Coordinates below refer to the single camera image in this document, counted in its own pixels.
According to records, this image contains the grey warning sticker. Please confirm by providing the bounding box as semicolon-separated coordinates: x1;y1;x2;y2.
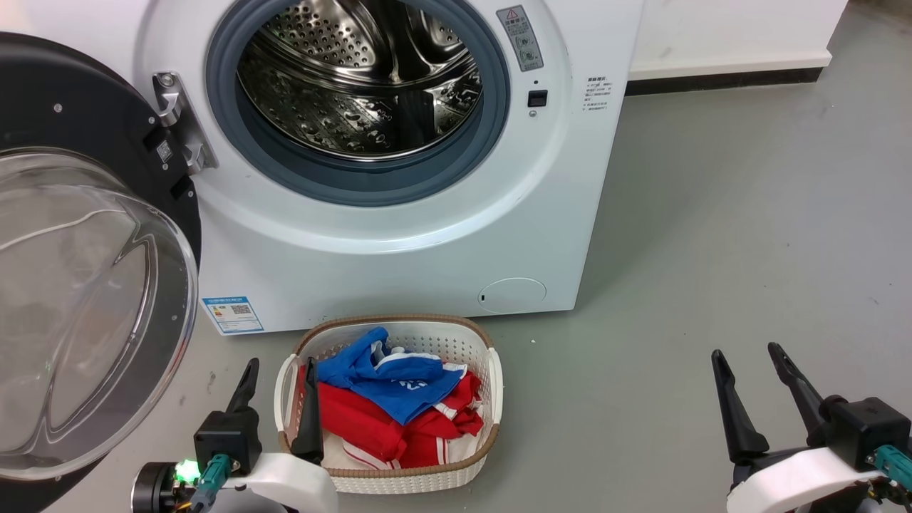
497;5;544;73

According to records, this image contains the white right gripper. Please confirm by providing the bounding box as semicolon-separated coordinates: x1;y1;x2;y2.
710;342;888;513

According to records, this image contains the white brown-rimmed laundry basket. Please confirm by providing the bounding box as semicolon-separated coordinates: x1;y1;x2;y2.
274;314;504;494

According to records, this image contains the round white filter cover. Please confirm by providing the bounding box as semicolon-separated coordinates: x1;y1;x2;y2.
477;278;547;314

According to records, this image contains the metal door hinge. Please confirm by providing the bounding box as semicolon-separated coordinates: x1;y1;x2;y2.
152;71;219;176

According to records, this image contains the small text label sticker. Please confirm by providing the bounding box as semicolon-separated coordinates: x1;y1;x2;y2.
583;76;612;115

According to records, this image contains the blue energy label sticker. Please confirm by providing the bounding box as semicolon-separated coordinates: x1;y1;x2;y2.
202;296;265;336

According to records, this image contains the black round glass washer door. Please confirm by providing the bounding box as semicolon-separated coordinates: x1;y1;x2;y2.
0;32;202;513

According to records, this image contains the teal cable connector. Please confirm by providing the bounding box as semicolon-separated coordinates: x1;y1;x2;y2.
875;445;912;489
191;455;234;513

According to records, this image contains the blue garment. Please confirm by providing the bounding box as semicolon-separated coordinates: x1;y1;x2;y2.
316;327;467;425

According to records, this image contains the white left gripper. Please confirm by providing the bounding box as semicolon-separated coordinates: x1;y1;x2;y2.
214;356;340;513

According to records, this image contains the red garment with white stripes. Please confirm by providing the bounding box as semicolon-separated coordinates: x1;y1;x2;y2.
298;365;485;470

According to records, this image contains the white front-load washing machine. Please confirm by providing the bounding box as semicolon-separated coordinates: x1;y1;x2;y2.
28;0;646;336

